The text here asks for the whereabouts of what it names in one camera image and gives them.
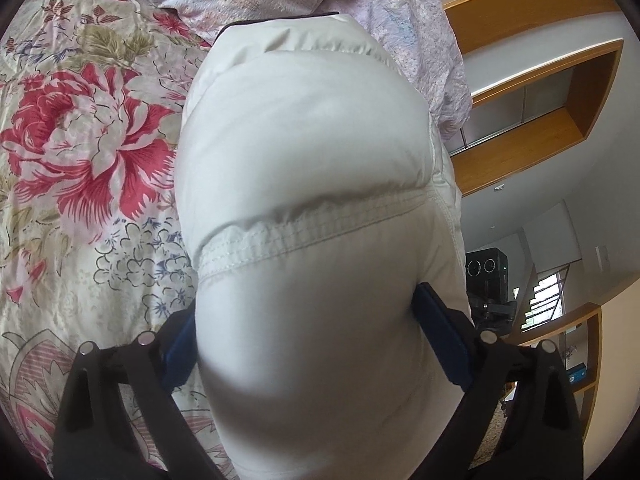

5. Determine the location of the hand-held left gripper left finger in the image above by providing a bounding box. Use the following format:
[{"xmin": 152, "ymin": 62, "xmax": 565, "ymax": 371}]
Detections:
[{"xmin": 52, "ymin": 309, "xmax": 232, "ymax": 480}]

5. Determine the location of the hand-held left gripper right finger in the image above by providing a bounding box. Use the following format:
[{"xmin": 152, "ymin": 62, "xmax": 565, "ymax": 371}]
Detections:
[{"xmin": 414, "ymin": 282, "xmax": 584, "ymax": 480}]

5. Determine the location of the white puffer jacket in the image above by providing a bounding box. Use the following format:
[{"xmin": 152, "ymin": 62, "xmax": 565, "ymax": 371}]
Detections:
[{"xmin": 172, "ymin": 11, "xmax": 476, "ymax": 480}]

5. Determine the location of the black tripod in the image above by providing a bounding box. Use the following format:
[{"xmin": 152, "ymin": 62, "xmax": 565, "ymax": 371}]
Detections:
[{"xmin": 472, "ymin": 299, "xmax": 517, "ymax": 343}]

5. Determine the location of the beige shaggy rug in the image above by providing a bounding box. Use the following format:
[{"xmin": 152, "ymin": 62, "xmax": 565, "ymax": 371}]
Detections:
[{"xmin": 472, "ymin": 395, "xmax": 508, "ymax": 466}]

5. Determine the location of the wooden shelf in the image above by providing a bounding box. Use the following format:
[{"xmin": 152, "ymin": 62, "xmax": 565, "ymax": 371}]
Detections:
[{"xmin": 520, "ymin": 302, "xmax": 603, "ymax": 456}]

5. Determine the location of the floral bed blanket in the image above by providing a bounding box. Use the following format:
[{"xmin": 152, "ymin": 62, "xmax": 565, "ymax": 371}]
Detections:
[{"xmin": 0, "ymin": 0, "xmax": 241, "ymax": 480}]

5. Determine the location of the pale purple duvet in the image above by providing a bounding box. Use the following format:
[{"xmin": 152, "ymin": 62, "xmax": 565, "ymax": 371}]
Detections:
[{"xmin": 102, "ymin": 0, "xmax": 473, "ymax": 138}]

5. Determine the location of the black camera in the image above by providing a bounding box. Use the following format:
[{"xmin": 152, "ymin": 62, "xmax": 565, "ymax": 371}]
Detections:
[{"xmin": 465, "ymin": 247, "xmax": 509, "ymax": 306}]

